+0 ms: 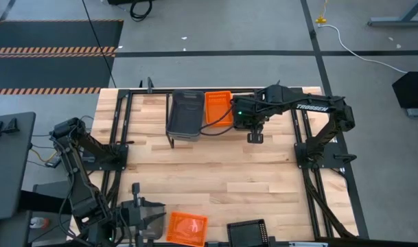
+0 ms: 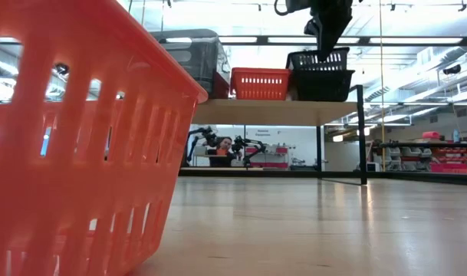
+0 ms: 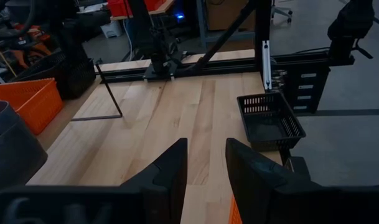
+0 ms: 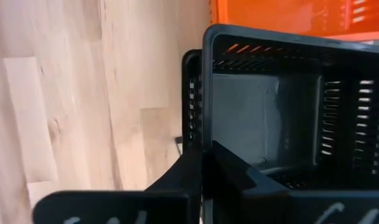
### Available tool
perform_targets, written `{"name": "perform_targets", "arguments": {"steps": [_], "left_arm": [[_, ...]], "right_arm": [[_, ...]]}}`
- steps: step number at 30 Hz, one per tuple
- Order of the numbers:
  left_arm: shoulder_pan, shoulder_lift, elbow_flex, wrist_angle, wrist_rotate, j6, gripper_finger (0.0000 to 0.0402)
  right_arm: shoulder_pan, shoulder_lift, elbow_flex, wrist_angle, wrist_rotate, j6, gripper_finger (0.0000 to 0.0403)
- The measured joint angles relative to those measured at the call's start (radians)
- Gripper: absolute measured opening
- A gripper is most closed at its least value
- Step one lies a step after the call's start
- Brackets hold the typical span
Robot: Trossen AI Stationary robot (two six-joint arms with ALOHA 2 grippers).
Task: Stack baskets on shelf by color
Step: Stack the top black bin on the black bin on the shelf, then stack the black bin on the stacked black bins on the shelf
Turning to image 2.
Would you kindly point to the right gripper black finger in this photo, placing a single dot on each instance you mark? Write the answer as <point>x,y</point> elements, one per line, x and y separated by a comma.
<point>334,34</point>
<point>322,34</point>

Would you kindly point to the orange plastic slotted basket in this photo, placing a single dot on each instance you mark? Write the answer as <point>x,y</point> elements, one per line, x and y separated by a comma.
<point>83,184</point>
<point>260,92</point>

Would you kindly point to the background black robot arm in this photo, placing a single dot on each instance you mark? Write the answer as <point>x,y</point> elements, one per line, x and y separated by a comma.
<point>202,134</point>
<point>252,143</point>

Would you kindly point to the wooden shelf with black legs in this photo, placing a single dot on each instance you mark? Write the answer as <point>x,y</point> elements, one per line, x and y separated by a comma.
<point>275,113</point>

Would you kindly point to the overhead beam with light strips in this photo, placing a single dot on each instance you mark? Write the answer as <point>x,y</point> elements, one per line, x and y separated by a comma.
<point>409,40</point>

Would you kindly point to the black round ceiling fixture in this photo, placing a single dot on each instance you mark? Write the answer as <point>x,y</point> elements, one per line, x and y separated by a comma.
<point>451,69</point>

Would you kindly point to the red and white storage rack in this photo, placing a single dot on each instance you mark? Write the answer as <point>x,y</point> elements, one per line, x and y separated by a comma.
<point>275,165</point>

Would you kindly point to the person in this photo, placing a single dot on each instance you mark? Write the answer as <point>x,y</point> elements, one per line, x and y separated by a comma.
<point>222,151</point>

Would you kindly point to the metal rack with red bins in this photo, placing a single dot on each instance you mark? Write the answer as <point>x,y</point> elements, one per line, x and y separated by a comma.
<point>448,159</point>

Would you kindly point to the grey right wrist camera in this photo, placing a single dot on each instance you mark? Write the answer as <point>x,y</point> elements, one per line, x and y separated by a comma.
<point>298,5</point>

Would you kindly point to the silver ventilation duct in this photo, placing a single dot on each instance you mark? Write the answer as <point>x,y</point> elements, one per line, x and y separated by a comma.
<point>394,82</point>

